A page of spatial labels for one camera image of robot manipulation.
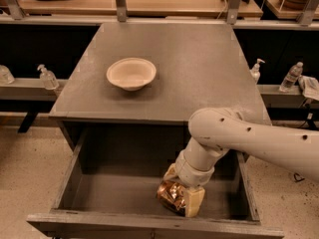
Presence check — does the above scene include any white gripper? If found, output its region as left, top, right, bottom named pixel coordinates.
left=163, top=151, right=214, bottom=217

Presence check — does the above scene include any crushed orange can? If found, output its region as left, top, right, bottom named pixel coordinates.
left=157, top=180, right=185, bottom=216

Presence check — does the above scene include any grey top drawer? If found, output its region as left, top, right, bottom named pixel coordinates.
left=27, top=125, right=284, bottom=239

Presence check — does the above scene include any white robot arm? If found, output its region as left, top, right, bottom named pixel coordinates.
left=157, top=108, right=319, bottom=217

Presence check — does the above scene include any grey wooden cabinet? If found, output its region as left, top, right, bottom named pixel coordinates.
left=50, top=23, right=270, bottom=164

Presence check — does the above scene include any white paper bowl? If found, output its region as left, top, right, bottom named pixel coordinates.
left=106, top=58, right=157, bottom=91

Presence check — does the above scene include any white pump bottle right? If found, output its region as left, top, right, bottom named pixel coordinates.
left=250, top=59, right=264, bottom=83

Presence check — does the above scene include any clear plastic water bottle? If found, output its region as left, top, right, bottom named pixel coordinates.
left=279, top=62, right=303, bottom=92

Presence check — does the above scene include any clear pump bottle left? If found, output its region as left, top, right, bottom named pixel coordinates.
left=37, top=64, right=59, bottom=90

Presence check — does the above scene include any wooden desk behind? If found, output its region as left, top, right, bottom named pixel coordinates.
left=19, top=0, right=264, bottom=19

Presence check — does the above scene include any clear bottle far left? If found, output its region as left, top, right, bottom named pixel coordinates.
left=0, top=65, right=15, bottom=84

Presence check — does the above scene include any grey metal bracket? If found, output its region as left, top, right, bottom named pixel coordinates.
left=5, top=0, right=25, bottom=20
left=116, top=0, right=127, bottom=22
left=226, top=0, right=241, bottom=25
left=297, top=0, right=319, bottom=26

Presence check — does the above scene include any grey metal bracket middle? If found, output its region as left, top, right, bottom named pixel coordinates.
left=116, top=0, right=127, bottom=22

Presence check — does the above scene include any grey metal bracket far right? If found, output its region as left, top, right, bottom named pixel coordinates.
left=297, top=0, right=319, bottom=26

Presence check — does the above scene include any grey metal bracket left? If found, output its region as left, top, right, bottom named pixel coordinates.
left=5, top=0, right=25, bottom=20

